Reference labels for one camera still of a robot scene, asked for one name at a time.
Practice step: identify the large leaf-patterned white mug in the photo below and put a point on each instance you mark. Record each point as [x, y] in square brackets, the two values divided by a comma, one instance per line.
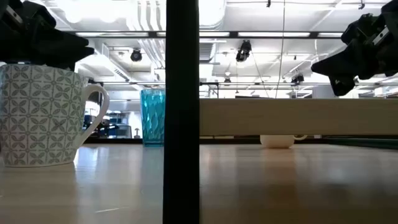
[37, 118]

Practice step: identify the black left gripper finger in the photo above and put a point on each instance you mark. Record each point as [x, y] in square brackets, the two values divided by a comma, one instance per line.
[71, 48]
[56, 63]

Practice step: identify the small cream cup orange inside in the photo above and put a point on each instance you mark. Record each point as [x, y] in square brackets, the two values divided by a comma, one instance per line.
[276, 141]

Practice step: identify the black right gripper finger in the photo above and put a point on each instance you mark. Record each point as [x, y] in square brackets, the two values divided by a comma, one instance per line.
[335, 65]
[341, 87]

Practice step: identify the black ceiling spotlight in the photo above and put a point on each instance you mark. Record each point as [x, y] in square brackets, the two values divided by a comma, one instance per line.
[136, 55]
[298, 79]

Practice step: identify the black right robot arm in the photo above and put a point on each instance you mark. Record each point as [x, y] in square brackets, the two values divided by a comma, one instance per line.
[391, 7]

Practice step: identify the teal faceted plastic tumbler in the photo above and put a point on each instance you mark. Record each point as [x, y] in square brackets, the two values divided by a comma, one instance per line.
[152, 118]

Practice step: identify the light wooden shelf board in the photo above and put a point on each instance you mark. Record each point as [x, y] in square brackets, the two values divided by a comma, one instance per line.
[295, 116]

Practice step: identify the black overhead frame bar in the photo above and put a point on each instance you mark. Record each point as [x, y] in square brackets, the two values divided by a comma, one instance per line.
[124, 34]

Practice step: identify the black overhead camera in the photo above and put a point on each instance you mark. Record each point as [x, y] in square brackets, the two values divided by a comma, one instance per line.
[244, 51]

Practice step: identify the black shelf side post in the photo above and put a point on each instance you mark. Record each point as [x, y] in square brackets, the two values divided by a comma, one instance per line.
[181, 124]

